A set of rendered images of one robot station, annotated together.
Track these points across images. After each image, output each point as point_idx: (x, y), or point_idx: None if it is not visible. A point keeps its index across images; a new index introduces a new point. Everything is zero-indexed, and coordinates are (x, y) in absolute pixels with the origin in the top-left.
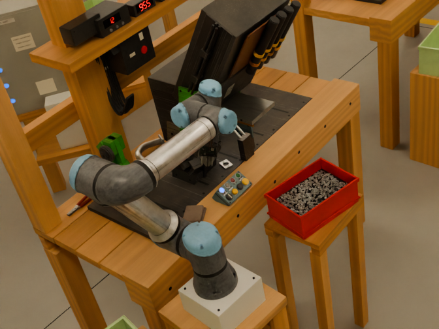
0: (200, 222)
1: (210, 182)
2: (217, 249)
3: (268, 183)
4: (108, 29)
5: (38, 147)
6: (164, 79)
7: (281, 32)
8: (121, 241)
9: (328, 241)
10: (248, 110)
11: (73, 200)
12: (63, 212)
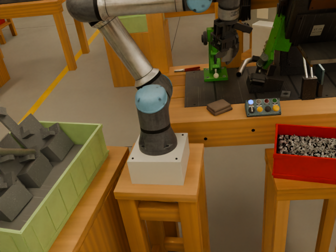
0: (160, 87)
1: (259, 97)
2: (150, 110)
3: (301, 124)
4: None
5: (176, 16)
6: None
7: None
8: (173, 97)
9: (293, 195)
10: (321, 53)
11: (188, 66)
12: (175, 69)
